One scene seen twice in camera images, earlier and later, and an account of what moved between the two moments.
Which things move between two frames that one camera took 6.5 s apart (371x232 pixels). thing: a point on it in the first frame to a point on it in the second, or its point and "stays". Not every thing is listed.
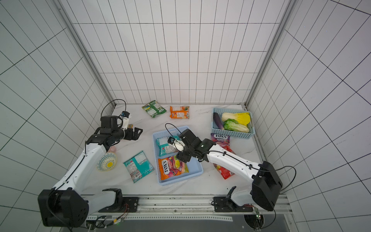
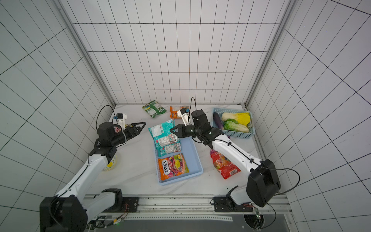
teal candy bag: (163, 147) stays
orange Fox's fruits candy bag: (170, 166) stays
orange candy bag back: (179, 112) stays
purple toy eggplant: (218, 121) stays
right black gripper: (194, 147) to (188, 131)
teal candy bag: (138, 166) to (162, 134)
